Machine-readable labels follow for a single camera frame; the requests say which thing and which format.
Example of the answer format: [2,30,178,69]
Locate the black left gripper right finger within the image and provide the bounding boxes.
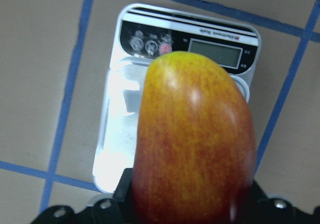
[232,180,320,224]

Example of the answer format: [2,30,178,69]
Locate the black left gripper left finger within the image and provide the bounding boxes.
[32,168,135,224]

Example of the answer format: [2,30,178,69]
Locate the red yellow mango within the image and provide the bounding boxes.
[131,51,256,224]

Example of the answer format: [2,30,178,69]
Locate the silver digital kitchen scale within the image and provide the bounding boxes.
[92,3,262,193]

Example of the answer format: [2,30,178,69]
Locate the brown paper table cover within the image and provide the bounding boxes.
[0,0,320,224]

